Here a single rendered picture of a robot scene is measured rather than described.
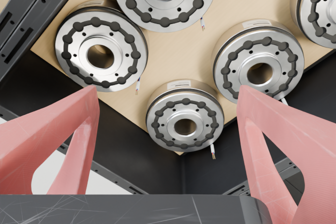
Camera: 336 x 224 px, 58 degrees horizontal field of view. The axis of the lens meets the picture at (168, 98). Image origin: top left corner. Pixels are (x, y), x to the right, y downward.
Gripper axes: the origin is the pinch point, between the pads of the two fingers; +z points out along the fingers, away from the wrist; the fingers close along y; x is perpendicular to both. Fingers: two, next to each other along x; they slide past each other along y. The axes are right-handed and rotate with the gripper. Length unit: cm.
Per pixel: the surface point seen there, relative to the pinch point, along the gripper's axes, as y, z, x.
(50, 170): 27, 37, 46
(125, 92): 5.7, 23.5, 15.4
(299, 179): -22.0, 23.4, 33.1
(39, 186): 31, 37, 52
